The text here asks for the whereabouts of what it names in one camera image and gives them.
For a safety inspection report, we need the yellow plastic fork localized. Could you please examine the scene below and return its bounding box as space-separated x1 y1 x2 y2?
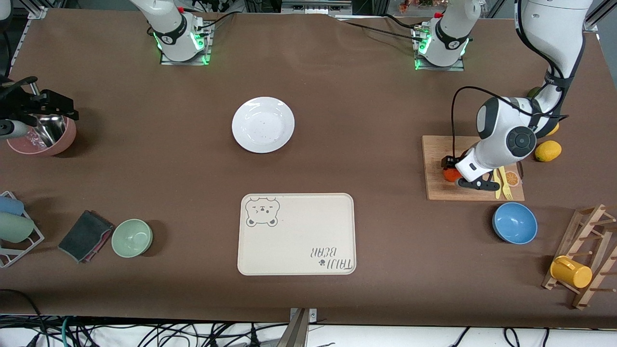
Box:
498 166 513 200

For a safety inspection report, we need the grey camera mount pole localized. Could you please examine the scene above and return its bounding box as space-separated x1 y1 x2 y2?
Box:
276 308 309 347

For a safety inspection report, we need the blue bowl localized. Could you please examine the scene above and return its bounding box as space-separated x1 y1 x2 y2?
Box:
492 202 538 245

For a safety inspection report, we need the wooden cup rack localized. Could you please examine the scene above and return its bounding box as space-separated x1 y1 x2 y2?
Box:
542 204 617 310

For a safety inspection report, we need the pale green cup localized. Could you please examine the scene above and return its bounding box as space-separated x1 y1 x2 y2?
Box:
0 212 35 243

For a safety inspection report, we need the white round plate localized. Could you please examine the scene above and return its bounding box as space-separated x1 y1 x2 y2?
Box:
232 97 295 154

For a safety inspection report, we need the black base cable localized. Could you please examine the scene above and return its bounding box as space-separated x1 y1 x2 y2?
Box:
336 20 421 39
195 13 238 30

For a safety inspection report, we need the light blue cup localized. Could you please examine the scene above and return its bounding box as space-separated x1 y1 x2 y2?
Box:
0 196 25 216

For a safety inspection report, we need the brown table cover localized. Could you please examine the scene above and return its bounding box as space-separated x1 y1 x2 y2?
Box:
0 9 617 329

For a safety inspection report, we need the wooden cutting board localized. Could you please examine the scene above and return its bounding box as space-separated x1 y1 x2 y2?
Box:
422 135 525 201

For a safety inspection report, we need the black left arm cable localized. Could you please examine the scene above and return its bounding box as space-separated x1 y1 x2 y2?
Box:
450 0 586 162

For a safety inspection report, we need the aluminium frame profile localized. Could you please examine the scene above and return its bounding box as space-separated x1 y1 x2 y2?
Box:
583 0 617 33

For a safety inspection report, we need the yellow mug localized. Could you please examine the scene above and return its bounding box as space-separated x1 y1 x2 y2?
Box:
550 255 593 289

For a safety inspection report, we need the pink bowl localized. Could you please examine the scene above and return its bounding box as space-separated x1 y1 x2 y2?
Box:
6 115 77 157

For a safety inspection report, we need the grey metal box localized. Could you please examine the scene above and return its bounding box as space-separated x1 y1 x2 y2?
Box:
281 0 353 18

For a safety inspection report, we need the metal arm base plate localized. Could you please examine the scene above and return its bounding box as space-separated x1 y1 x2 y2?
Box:
415 27 466 72
161 22 212 66

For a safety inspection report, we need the metal ladle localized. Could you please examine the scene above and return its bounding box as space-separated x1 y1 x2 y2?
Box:
30 81 67 147

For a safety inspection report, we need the pale green bowl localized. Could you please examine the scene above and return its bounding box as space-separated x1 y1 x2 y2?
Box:
111 219 153 258

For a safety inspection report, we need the white wire rack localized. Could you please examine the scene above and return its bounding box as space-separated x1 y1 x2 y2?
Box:
0 191 45 268

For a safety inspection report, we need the dark grey folded cloth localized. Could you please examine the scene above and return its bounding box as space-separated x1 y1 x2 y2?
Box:
58 210 112 263

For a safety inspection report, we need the cream tray with bear print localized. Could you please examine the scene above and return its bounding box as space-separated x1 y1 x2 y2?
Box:
237 193 357 276

